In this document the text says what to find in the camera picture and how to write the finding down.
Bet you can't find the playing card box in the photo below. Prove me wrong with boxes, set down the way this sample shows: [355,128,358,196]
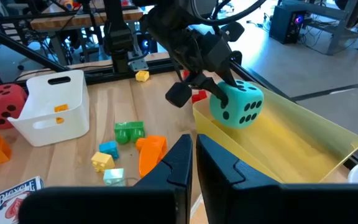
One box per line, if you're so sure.
[0,175,45,224]

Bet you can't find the white plastic handled bin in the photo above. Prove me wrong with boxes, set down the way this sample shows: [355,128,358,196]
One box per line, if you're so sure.
[7,69,90,147]

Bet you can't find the black computer tower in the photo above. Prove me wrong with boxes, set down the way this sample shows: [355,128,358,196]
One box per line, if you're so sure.
[268,5,307,44]

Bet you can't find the green large toy block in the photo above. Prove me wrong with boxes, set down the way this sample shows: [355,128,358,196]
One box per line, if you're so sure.
[114,121,145,145]

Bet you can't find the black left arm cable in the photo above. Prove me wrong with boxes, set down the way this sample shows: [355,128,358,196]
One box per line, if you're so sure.
[191,0,267,26]

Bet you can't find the yellow translucent bin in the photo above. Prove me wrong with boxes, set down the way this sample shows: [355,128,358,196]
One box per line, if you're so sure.
[193,81,358,184]

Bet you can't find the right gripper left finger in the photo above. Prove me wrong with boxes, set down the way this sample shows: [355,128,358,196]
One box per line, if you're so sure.
[19,134,194,224]

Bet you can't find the background wooden table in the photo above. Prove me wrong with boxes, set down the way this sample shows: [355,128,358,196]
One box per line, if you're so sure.
[29,7,144,32]

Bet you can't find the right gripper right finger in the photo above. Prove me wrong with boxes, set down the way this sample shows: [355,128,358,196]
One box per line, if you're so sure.
[196,134,358,224]

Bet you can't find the yellow small toy block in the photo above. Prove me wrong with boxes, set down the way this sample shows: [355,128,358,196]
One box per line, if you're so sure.
[91,151,116,173]

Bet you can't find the teal foam die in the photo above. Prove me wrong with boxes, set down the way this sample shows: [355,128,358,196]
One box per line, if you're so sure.
[209,80,265,130]

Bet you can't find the mint small toy block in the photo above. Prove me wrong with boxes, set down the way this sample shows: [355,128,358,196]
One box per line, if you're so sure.
[103,168,126,187]

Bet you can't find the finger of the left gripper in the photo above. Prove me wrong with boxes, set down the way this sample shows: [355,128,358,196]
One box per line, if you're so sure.
[221,22,246,88]
[165,74,229,109]

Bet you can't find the pale yellow toy block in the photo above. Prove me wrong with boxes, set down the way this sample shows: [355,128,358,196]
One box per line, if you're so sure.
[135,70,150,83]

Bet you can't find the orange curved toy block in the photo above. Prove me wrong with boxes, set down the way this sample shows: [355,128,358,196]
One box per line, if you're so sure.
[135,135,168,178]

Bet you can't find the blue small toy block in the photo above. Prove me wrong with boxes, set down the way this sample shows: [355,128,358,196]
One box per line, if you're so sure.
[99,141,120,160]

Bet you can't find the grey metal bench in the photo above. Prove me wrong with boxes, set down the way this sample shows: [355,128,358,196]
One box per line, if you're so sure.
[278,0,358,55]

